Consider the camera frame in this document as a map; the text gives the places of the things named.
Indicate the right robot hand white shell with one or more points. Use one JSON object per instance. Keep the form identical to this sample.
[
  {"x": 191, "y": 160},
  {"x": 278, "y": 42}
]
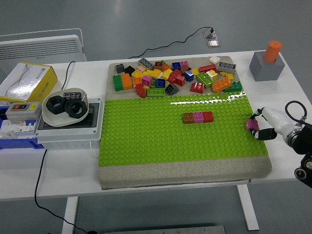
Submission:
[{"x": 276, "y": 120}]

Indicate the magenta square toy brick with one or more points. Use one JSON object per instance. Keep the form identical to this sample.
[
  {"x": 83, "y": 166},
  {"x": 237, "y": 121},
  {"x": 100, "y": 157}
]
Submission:
[{"x": 252, "y": 124}]

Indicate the pink square toy brick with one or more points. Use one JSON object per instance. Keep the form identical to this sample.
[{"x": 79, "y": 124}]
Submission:
[
  {"x": 184, "y": 64},
  {"x": 198, "y": 118},
  {"x": 147, "y": 81}
]

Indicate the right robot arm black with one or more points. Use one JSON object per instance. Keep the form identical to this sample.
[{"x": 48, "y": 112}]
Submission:
[{"x": 304, "y": 137}]

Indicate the green long toy brick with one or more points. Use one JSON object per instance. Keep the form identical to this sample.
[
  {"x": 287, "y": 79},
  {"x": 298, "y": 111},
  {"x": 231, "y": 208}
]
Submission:
[
  {"x": 117, "y": 83},
  {"x": 234, "y": 87},
  {"x": 204, "y": 80},
  {"x": 156, "y": 92}
]

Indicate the orange long toy brick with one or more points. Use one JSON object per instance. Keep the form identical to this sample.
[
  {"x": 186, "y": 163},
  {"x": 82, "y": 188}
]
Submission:
[
  {"x": 126, "y": 81},
  {"x": 221, "y": 85}
]

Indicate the red square toy brick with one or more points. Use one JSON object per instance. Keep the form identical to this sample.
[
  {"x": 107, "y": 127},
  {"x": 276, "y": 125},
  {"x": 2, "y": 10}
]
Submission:
[{"x": 208, "y": 117}]

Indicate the grey long toy brick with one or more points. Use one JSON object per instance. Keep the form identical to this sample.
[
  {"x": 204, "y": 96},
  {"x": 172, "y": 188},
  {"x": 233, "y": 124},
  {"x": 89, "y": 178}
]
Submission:
[
  {"x": 227, "y": 67},
  {"x": 145, "y": 63}
]

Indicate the yellow white toy brick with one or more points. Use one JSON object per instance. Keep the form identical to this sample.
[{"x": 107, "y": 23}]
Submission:
[{"x": 211, "y": 74}]

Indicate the red long toy brick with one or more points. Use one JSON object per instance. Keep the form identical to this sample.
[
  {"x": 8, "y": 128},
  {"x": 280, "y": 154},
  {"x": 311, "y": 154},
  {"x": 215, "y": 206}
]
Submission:
[
  {"x": 140, "y": 90},
  {"x": 207, "y": 68}
]

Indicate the white square toy brick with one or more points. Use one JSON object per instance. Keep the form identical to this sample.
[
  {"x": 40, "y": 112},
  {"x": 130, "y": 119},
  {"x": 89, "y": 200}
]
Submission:
[{"x": 214, "y": 59}]

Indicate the blue white toy brick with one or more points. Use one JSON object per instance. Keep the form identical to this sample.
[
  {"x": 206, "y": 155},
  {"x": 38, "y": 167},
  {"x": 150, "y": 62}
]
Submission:
[{"x": 189, "y": 75}]

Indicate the black square toy brick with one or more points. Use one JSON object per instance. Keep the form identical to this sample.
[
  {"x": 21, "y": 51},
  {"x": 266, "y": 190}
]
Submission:
[
  {"x": 129, "y": 70},
  {"x": 171, "y": 89}
]

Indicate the blue square toy brick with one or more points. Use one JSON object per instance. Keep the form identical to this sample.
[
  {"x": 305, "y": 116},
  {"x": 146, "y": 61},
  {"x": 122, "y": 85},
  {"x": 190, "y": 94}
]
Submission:
[
  {"x": 160, "y": 83},
  {"x": 176, "y": 65}
]

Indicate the orange square toy brick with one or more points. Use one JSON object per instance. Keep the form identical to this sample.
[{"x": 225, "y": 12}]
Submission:
[
  {"x": 137, "y": 81},
  {"x": 167, "y": 67}
]

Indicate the green studded baseplate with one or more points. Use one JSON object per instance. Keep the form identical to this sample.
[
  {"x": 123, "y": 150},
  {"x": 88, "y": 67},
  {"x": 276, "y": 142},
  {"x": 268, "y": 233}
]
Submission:
[{"x": 151, "y": 136}]

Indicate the green square toy brick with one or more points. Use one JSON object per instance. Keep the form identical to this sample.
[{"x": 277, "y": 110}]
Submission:
[{"x": 153, "y": 84}]

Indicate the small yellow toy brick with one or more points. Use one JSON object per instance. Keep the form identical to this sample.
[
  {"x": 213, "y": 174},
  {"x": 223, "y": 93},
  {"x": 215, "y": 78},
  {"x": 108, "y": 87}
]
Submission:
[{"x": 145, "y": 87}]

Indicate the small pink white toy brick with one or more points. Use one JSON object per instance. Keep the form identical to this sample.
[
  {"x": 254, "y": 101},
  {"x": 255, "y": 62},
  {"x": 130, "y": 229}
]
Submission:
[{"x": 141, "y": 68}]

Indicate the dark grey square toy brick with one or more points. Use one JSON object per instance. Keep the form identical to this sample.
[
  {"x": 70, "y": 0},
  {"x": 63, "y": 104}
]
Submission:
[{"x": 119, "y": 68}]

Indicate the grey block holder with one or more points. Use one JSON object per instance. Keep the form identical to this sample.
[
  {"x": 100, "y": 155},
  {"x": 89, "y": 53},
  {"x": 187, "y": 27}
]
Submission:
[{"x": 265, "y": 69}]

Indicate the orange cylinder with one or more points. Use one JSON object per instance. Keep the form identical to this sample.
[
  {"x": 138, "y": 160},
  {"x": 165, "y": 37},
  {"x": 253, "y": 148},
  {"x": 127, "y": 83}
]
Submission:
[{"x": 272, "y": 51}]

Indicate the white table leg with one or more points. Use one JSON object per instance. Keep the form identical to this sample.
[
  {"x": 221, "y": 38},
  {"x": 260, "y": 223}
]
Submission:
[
  {"x": 248, "y": 209},
  {"x": 70, "y": 214}
]

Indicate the closed floor socket plate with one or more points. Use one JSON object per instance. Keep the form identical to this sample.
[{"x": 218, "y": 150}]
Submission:
[{"x": 213, "y": 44}]

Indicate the grey-brown mat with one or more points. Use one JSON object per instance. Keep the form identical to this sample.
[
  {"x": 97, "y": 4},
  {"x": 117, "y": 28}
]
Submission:
[{"x": 185, "y": 174}]

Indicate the open floor socket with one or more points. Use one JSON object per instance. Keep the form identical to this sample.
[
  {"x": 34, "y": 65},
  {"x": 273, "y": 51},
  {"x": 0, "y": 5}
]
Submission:
[{"x": 210, "y": 34}]

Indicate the large black hex nut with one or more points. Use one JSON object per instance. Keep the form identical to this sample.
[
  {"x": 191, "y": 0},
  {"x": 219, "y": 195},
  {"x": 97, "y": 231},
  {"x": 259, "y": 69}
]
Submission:
[
  {"x": 81, "y": 108},
  {"x": 55, "y": 104}
]

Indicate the black cylindrical capacitor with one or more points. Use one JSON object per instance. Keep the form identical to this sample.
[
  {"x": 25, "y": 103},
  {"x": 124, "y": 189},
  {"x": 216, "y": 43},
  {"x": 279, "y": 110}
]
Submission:
[{"x": 72, "y": 95}]

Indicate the grey electrical distribution box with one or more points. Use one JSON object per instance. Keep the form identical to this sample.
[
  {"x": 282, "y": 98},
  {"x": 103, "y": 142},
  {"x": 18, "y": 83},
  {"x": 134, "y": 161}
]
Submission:
[{"x": 70, "y": 136}]

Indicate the white bowl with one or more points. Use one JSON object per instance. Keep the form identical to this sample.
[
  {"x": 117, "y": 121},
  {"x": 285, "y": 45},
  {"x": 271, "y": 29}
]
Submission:
[{"x": 56, "y": 119}]

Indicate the white panel heater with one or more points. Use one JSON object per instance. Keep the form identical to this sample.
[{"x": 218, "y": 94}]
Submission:
[{"x": 39, "y": 46}]

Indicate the yellow white cardboard box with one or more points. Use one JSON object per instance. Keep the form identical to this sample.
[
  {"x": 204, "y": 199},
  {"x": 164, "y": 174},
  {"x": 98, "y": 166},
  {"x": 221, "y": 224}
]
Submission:
[{"x": 29, "y": 80}]

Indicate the white blue circuit breaker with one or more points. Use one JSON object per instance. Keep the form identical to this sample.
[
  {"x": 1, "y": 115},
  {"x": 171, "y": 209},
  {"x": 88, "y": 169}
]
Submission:
[{"x": 24, "y": 126}]

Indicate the blue plastic bin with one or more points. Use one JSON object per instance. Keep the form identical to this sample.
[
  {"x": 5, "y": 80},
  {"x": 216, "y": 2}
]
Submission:
[{"x": 19, "y": 144}]

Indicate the grey metal base plate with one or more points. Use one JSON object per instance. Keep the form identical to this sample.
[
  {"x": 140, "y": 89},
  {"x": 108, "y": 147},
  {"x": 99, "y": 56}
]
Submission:
[{"x": 165, "y": 230}]

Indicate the grey push-button switch box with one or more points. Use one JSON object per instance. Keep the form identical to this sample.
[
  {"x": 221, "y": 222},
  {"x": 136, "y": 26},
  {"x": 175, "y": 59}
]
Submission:
[{"x": 23, "y": 111}]

